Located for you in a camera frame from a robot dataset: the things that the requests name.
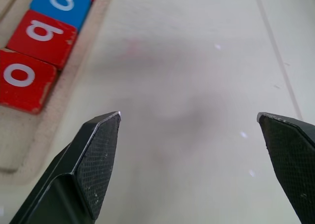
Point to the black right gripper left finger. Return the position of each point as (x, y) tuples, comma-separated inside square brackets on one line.
[(61, 184)]

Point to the red letter tile b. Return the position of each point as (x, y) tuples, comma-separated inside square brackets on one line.
[(56, 49)]

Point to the blue letter tile o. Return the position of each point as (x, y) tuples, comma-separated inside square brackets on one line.
[(73, 9)]

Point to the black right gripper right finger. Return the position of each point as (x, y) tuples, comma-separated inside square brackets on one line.
[(292, 155)]

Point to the red letter tile o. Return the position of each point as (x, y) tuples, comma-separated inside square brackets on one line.
[(37, 91)]

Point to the wooden letter tray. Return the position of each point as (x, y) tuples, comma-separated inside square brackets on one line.
[(61, 105)]

